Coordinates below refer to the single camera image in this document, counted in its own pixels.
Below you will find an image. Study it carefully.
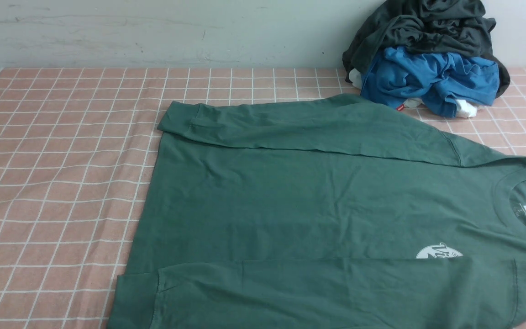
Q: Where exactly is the green long-sleeved shirt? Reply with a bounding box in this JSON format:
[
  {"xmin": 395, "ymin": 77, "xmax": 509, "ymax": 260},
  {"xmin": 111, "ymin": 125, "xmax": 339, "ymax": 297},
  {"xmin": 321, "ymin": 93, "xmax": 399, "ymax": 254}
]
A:
[{"xmin": 107, "ymin": 94, "xmax": 526, "ymax": 329}]

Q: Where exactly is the pink checkered tablecloth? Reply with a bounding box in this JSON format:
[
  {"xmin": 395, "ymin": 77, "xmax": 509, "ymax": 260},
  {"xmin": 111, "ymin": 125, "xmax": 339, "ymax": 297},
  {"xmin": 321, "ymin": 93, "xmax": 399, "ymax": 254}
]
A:
[{"xmin": 0, "ymin": 68, "xmax": 526, "ymax": 329}]

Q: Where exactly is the blue crumpled garment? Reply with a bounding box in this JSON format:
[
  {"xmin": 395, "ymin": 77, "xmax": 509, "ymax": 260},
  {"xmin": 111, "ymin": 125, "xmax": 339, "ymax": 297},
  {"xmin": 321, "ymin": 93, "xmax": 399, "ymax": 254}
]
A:
[{"xmin": 361, "ymin": 46, "xmax": 500, "ymax": 118}]

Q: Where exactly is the dark grey crumpled garment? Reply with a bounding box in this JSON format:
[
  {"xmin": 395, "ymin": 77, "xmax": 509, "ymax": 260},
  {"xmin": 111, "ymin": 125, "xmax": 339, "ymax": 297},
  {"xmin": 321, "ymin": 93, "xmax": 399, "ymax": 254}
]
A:
[{"xmin": 342, "ymin": 0, "xmax": 511, "ymax": 96}]

